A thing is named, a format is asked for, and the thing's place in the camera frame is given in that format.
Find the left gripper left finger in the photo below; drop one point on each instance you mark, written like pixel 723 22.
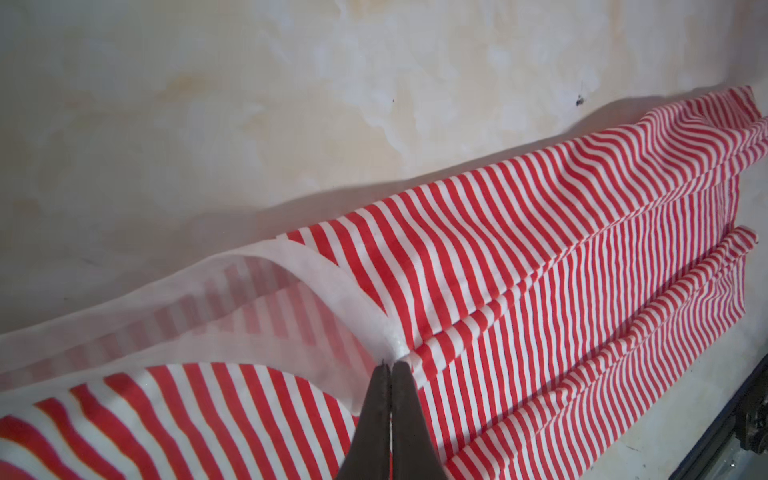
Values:
pixel 369 453

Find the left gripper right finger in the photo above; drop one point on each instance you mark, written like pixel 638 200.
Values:
pixel 413 454

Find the red white striped tank top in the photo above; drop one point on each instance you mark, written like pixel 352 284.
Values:
pixel 542 305

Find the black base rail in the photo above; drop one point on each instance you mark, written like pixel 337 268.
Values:
pixel 735 445

